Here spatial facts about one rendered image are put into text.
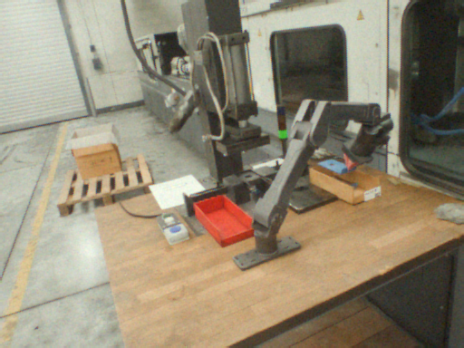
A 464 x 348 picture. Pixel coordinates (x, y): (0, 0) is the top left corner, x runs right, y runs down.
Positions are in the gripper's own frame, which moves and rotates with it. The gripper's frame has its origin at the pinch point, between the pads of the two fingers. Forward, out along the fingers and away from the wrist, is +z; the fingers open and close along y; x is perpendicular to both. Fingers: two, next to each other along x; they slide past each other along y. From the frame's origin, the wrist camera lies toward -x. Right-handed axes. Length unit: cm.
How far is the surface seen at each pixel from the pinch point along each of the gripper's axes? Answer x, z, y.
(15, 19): 155, 362, 888
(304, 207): 21.5, 6.4, -5.9
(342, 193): 5.8, 4.9, -6.2
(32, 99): 173, 520, 793
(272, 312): 55, -10, -38
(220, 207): 44.2, 18.2, 12.0
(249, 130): 29.3, -5.5, 24.6
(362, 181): -5.7, 5.7, -3.9
